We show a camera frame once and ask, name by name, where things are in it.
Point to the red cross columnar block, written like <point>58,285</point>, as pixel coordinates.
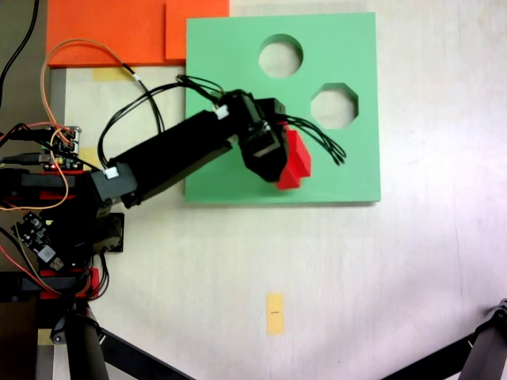
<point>297,158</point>

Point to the green shape hole board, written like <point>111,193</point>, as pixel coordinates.
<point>340,166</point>

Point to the orange flat block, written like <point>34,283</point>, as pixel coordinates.
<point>107,31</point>

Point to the yellow tape strip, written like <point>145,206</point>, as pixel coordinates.
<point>275,314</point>
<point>113,74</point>

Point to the red table clamp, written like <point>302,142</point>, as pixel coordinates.
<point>51,195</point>
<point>94,277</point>

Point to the black tripod brace bar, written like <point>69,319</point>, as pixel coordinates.
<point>146,362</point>

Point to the black circuit board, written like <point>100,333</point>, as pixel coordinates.
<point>35,233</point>

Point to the notched black tripod leg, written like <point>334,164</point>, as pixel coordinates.
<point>485,348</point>

